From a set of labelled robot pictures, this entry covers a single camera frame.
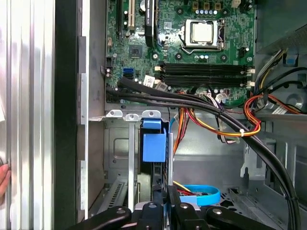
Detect black RAM slot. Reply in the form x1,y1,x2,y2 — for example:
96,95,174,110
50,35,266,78
159,80,255,88
154,67,255,74
159,62,251,68
159,74,251,81

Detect thick black cable bundle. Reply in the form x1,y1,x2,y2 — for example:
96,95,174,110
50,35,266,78
105,76,303,230

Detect blue data wire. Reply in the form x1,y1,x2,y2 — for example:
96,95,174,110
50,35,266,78
178,184,221,207

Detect hard disk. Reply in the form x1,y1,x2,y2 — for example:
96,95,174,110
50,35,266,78
139,117,170,187

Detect white expansion slot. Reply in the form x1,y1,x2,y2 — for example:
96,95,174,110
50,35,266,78
128,0,135,31

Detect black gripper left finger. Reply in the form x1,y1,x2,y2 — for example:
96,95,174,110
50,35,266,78
67,182,166,230

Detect black graphics card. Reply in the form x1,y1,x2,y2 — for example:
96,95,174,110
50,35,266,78
143,0,158,48

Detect black expansion slot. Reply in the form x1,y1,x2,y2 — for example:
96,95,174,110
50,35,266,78
116,0,122,41

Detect red black power wire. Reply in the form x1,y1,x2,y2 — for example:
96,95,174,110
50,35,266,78
172,180,201,196

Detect CPU socket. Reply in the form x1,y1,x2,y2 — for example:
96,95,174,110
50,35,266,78
179,18,226,55

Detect grey metal drive cage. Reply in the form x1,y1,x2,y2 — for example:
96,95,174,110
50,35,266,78
239,112,307,230

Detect green motherboard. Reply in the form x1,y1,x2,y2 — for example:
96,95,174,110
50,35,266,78
105,0,256,107

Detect yellow black supply wires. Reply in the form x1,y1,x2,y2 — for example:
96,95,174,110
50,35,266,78
254,47,288,96

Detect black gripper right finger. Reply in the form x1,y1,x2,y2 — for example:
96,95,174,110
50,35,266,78
167,184,276,230

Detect person's bare hand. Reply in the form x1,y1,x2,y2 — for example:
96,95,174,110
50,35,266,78
0,163,12,206

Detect blue SATA port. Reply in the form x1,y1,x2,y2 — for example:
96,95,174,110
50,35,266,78
123,68,135,80

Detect orange red wire bundle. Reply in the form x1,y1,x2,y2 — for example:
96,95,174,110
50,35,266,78
172,93,303,155

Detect silver CPU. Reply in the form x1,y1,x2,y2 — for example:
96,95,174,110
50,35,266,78
191,23,214,45

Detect black open PC case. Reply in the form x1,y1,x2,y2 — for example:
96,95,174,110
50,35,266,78
54,0,307,230

